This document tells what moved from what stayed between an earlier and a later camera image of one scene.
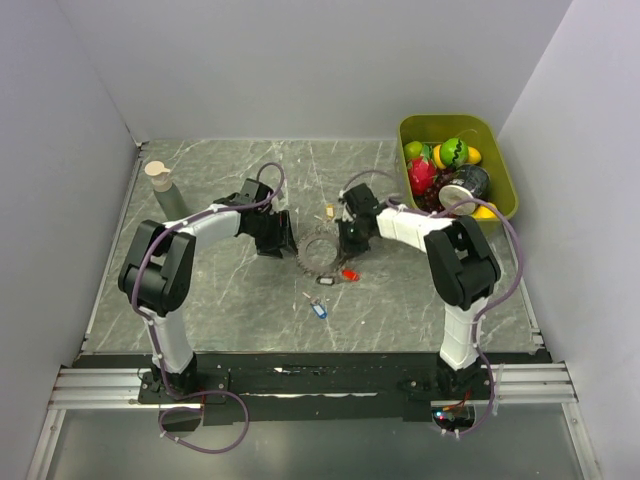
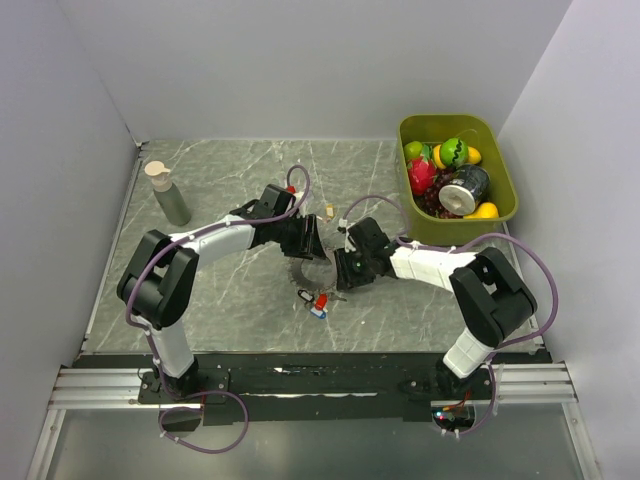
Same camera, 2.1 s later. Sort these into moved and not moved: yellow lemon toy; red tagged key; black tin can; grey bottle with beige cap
Moved: red tagged key
Not moved: black tin can; grey bottle with beige cap; yellow lemon toy
